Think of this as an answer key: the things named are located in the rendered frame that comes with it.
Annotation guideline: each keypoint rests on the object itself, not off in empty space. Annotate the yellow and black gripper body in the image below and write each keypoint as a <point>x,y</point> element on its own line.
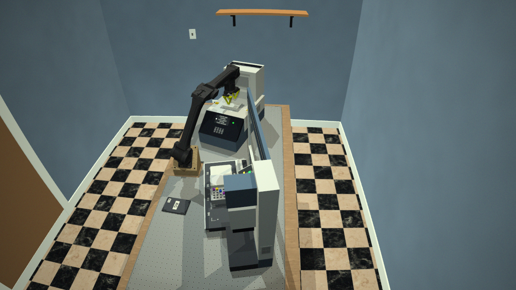
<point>232,89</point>

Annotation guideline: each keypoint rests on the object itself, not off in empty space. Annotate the black rectangular nest with rg label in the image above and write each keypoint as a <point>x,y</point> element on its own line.
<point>176,205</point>

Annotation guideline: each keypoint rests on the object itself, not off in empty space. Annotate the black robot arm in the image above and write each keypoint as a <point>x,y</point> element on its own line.
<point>181,150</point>

